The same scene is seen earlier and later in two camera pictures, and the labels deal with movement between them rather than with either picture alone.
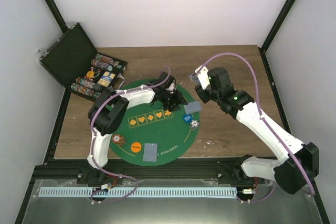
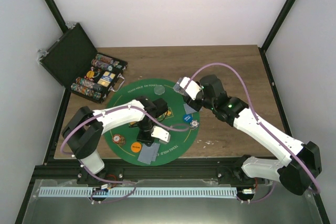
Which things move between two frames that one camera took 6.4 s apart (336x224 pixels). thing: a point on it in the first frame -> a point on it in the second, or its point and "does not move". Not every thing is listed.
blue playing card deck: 194,78 -> 178,89
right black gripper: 204,98 -> 190,103
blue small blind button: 187,118 does not move
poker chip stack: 194,124 does not move
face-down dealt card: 192,107 does not move
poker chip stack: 118,139 does not move
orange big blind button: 136,147 does not move
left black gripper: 178,98 -> 141,138
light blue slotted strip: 137,191 does not move
